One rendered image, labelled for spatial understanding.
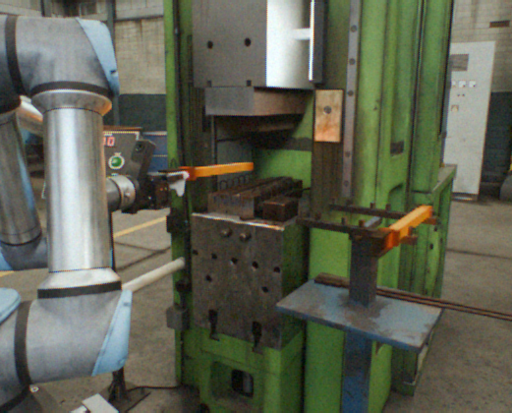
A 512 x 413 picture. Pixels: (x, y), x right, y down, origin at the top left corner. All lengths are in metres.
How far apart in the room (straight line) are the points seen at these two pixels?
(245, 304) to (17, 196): 0.96
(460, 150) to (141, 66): 6.44
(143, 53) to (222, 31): 8.32
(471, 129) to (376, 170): 5.20
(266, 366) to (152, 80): 8.45
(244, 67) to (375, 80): 0.43
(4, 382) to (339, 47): 1.28
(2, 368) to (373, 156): 1.20
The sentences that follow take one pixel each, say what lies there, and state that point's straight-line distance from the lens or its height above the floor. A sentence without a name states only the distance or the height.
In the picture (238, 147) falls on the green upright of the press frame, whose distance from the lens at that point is 1.93.
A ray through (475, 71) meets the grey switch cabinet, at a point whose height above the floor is 1.73.
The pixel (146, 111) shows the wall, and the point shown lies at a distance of 9.85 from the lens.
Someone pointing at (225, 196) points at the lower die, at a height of 0.98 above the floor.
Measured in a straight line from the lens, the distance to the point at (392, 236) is 1.02.
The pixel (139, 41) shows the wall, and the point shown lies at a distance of 9.99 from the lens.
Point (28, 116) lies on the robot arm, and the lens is 1.24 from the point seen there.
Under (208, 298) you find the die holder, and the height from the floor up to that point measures 0.60.
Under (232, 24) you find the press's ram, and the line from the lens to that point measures 1.58.
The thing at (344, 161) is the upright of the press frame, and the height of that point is 1.12.
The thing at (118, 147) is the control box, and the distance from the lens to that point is 1.80.
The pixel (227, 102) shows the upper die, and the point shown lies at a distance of 1.57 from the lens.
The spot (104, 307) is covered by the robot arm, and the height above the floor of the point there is 1.03.
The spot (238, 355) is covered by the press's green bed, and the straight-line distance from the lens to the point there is 1.74.
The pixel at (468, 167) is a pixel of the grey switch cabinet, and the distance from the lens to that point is 6.73.
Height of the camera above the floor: 1.32
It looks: 13 degrees down
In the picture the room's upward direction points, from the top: straight up
